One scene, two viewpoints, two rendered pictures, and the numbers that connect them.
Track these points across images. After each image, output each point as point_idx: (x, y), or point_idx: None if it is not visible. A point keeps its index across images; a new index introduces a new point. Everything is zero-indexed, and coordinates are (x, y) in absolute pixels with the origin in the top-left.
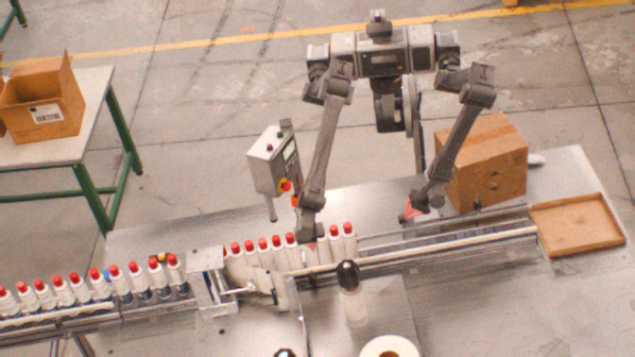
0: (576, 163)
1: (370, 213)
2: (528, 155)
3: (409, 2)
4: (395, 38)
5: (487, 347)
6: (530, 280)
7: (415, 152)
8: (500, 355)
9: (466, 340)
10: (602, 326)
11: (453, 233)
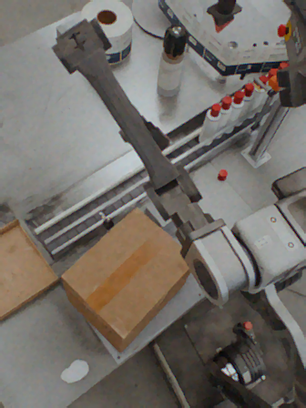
0: (18, 392)
1: (228, 216)
2: (88, 385)
3: None
4: (305, 209)
5: (48, 111)
6: (31, 189)
7: (253, 393)
8: (35, 107)
9: (68, 111)
10: None
11: (125, 203)
